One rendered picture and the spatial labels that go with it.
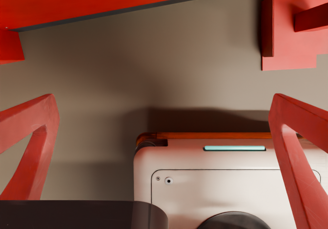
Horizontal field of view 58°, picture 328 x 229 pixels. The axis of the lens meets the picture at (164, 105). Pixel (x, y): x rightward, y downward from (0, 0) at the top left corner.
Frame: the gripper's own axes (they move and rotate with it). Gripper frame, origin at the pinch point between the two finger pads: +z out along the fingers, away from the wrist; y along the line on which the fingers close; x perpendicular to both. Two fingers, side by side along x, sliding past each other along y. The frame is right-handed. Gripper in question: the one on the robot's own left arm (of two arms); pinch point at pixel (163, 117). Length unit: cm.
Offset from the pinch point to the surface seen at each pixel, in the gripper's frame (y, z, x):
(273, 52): -36, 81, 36
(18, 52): 52, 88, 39
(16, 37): 53, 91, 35
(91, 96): 28, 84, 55
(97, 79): 25, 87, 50
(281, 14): -38, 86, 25
